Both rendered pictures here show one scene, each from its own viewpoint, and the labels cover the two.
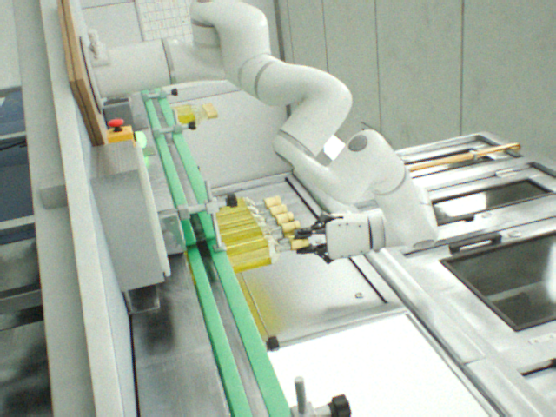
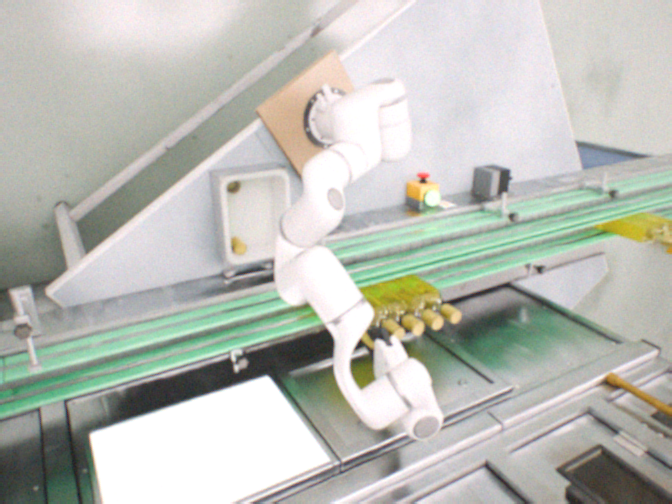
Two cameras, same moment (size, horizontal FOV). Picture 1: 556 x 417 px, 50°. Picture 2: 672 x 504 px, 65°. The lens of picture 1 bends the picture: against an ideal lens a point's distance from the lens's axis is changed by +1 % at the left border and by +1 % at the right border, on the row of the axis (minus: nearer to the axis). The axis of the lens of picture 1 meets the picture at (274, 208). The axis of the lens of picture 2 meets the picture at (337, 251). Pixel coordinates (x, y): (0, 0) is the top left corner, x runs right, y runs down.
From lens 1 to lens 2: 1.29 m
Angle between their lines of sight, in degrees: 65
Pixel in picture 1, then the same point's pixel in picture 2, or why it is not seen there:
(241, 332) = (200, 320)
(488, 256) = not seen: outside the picture
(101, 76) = (318, 120)
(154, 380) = (147, 294)
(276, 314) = (322, 374)
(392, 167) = (313, 296)
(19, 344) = not seen: hidden behind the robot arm
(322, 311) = (331, 401)
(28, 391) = not seen: hidden behind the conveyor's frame
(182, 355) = (169, 298)
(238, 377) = (148, 327)
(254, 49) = (336, 133)
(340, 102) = (307, 206)
